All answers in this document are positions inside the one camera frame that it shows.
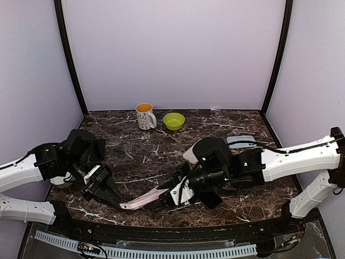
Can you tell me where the black right frame post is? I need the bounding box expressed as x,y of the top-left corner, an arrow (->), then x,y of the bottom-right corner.
260,0 -> 294,117

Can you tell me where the white floral mug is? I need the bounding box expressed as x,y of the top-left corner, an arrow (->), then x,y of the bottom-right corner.
136,103 -> 157,130

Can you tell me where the lime green bowl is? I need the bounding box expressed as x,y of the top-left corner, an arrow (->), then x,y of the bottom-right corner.
163,113 -> 185,131

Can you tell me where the small circuit board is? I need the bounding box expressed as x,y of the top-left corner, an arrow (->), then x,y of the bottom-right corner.
77,242 -> 101,255

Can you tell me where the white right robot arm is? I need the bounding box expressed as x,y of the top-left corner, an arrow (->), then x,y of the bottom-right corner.
158,127 -> 344,234

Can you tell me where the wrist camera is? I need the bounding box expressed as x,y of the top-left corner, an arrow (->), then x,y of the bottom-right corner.
83,165 -> 109,185
172,162 -> 190,185

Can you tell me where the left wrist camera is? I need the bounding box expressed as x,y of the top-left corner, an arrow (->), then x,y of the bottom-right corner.
83,165 -> 109,185

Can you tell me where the beige phone case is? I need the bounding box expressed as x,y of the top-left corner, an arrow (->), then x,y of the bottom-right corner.
183,146 -> 198,165

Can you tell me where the light blue slotted cable duct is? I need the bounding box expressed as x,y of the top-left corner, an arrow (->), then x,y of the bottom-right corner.
34,230 -> 258,259

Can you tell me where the pink phone case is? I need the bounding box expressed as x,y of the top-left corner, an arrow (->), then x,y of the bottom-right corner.
120,188 -> 168,210

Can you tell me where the black left frame post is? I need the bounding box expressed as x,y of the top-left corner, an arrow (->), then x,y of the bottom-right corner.
54,0 -> 88,117

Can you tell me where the black frame post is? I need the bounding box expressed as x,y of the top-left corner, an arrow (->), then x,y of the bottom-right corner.
54,0 -> 88,117
260,0 -> 294,117

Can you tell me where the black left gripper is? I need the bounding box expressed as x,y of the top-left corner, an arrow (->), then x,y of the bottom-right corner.
68,155 -> 128,210

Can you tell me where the light blue phone case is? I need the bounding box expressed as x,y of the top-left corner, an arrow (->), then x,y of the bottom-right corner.
226,135 -> 257,149

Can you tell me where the white scalloped dish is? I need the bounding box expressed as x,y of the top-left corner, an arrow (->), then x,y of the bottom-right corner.
50,176 -> 74,188

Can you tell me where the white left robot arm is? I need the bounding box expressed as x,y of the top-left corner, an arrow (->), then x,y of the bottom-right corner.
1,129 -> 126,235

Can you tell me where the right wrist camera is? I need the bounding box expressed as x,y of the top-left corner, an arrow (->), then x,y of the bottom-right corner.
172,162 -> 190,185

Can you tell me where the black front table rail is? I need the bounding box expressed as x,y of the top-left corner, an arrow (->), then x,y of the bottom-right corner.
51,201 -> 306,250

